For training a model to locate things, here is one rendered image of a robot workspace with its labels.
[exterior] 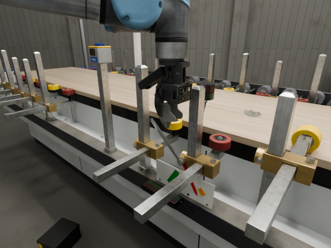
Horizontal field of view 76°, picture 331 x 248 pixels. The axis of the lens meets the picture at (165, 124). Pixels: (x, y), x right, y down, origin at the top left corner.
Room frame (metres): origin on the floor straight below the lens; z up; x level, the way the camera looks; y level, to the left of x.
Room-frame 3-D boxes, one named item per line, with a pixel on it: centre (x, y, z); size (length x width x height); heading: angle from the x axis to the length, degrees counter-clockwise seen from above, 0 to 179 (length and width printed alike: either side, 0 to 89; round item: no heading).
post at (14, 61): (1.79, 1.23, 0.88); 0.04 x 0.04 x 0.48; 49
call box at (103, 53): (0.98, 0.29, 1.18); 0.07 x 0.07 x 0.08; 49
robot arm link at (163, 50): (0.62, -0.02, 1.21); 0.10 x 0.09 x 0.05; 140
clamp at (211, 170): (0.64, -0.12, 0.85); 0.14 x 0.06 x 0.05; 49
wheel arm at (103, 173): (0.75, 0.09, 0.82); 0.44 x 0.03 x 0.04; 139
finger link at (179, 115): (0.63, -0.03, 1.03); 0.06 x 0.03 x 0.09; 50
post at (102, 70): (0.98, 0.29, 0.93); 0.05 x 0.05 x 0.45; 49
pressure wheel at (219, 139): (0.71, -0.20, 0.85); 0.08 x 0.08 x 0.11
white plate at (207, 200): (0.65, -0.06, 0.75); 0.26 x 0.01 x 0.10; 49
